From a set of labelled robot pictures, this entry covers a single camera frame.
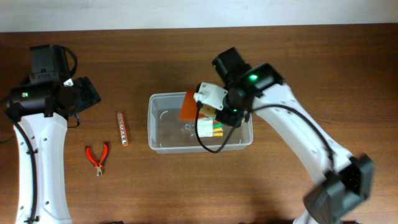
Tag red handled pliers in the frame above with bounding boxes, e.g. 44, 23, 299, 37
85, 142, 109, 177

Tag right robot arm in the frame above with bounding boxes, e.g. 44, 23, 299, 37
212, 47, 375, 223

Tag orange socket bit holder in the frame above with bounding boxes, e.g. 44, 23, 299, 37
117, 111, 129, 147

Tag clear plastic container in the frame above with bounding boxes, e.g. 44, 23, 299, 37
147, 92, 253, 154

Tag orange scraper with wooden handle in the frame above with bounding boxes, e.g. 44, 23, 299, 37
178, 90, 215, 121

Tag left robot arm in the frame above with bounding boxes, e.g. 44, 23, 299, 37
5, 45, 101, 223

